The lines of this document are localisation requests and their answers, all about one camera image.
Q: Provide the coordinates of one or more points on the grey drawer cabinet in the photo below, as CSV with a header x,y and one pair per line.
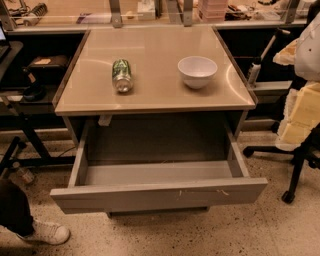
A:
x,y
153,53

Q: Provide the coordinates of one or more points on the white bowl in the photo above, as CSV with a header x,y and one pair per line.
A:
x,y
196,71

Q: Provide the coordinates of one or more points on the plastic bottle on floor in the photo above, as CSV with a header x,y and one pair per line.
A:
x,y
24,173

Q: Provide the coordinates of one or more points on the black box on shelf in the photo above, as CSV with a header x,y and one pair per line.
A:
x,y
49,64

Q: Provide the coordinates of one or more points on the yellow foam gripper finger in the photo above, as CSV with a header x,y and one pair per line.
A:
x,y
301,116

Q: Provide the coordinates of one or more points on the green soda can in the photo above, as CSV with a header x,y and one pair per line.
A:
x,y
121,76

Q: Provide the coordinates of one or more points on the dark trouser leg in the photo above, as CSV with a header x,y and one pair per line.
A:
x,y
14,209

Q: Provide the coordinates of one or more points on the grey top drawer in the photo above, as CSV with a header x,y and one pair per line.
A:
x,y
141,165

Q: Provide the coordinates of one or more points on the pink stacked trays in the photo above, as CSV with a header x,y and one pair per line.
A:
x,y
212,10

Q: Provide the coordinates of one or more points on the white handheld tool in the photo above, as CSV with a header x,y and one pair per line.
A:
x,y
255,66

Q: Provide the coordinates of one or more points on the white sneaker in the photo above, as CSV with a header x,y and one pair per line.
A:
x,y
47,232

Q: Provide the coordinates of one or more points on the black office chair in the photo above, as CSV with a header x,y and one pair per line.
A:
x,y
305,152

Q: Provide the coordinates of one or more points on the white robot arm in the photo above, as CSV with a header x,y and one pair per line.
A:
x,y
303,53

